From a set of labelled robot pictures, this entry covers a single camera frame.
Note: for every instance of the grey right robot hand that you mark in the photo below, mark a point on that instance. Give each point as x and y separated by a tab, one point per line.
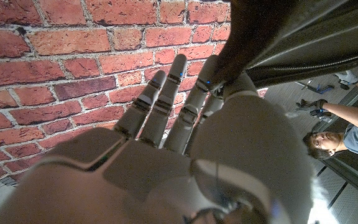
154	180

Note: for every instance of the black backpack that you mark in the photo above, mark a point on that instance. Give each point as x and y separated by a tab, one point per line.
291	37

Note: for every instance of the metal backdrop clip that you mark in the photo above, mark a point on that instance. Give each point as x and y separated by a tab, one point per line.
2	184

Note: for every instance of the person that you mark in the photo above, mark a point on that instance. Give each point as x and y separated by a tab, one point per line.
353	137

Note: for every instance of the grey sneaker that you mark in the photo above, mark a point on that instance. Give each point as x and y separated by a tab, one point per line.
347	77

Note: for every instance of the brick wall print backdrop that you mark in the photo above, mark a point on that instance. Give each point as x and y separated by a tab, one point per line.
57	77

